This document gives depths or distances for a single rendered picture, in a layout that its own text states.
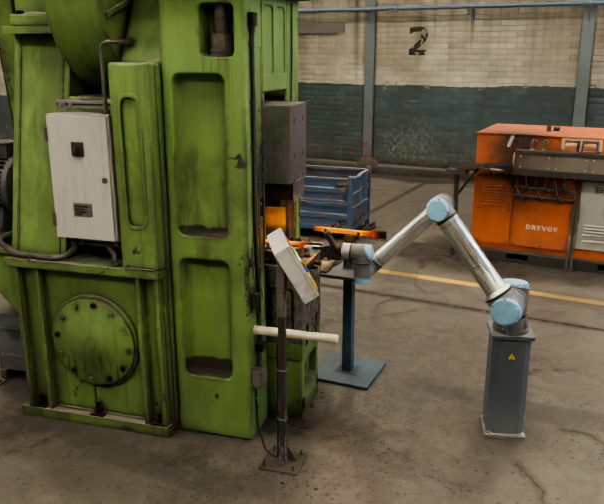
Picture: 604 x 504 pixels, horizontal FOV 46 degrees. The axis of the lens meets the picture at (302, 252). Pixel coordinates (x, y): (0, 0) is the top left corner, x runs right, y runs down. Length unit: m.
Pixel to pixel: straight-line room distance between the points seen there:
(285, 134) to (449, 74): 7.92
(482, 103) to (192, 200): 8.10
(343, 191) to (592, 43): 4.78
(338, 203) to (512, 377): 4.14
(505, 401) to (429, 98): 8.02
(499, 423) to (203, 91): 2.34
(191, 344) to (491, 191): 4.11
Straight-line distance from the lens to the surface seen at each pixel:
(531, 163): 6.93
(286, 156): 3.63
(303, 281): 3.18
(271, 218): 4.16
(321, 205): 7.73
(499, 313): 3.63
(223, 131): 3.52
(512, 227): 7.23
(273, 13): 3.80
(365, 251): 3.77
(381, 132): 11.80
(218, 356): 3.86
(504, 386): 3.96
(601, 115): 11.04
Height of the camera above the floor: 2.05
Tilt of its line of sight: 16 degrees down
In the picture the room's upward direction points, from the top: straight up
